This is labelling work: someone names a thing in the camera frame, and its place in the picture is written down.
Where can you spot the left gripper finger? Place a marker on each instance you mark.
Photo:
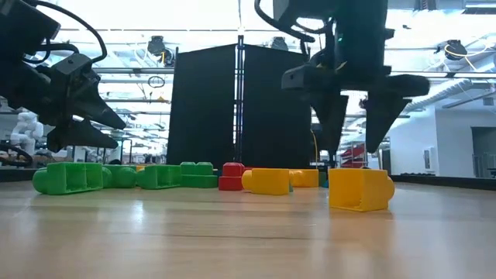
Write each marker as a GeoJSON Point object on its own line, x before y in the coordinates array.
{"type": "Point", "coordinates": [98, 108]}
{"type": "Point", "coordinates": [81, 135]}

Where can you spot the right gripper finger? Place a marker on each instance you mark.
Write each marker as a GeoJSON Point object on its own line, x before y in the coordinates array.
{"type": "Point", "coordinates": [331, 116]}
{"type": "Point", "coordinates": [381, 116]}

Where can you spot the green two-stud large block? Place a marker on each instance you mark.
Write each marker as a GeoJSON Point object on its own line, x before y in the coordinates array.
{"type": "Point", "coordinates": [67, 178]}
{"type": "Point", "coordinates": [198, 175]}
{"type": "Point", "coordinates": [120, 176]}
{"type": "Point", "coordinates": [159, 177]}

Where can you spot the yellow two-stud large block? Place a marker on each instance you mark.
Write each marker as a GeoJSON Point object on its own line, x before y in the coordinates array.
{"type": "Point", "coordinates": [360, 190]}
{"type": "Point", "coordinates": [139, 167]}
{"type": "Point", "coordinates": [267, 181]}

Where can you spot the yellow one-stud block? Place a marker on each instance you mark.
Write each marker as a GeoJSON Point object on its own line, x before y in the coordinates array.
{"type": "Point", "coordinates": [306, 178]}

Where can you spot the red two-stud large block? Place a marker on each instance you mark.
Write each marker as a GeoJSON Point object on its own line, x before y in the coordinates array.
{"type": "Point", "coordinates": [231, 177]}

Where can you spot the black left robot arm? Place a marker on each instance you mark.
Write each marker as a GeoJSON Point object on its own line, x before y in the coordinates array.
{"type": "Point", "coordinates": [23, 23]}

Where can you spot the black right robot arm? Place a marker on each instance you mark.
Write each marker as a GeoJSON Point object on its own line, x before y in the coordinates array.
{"type": "Point", "coordinates": [360, 35]}

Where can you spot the black perforated computer case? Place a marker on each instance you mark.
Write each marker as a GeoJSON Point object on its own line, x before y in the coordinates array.
{"type": "Point", "coordinates": [314, 135]}

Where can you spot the red shelf rack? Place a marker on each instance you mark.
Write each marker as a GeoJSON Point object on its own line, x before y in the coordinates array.
{"type": "Point", "coordinates": [352, 155]}

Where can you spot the black ceiling device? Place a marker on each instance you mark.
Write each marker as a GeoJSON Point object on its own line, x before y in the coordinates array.
{"type": "Point", "coordinates": [279, 42]}
{"type": "Point", "coordinates": [455, 48]}
{"type": "Point", "coordinates": [157, 45]}

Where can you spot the black folding partition screen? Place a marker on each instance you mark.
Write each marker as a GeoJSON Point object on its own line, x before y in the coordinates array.
{"type": "Point", "coordinates": [201, 104]}

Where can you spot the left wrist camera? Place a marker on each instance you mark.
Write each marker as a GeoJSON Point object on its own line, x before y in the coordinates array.
{"type": "Point", "coordinates": [71, 64]}

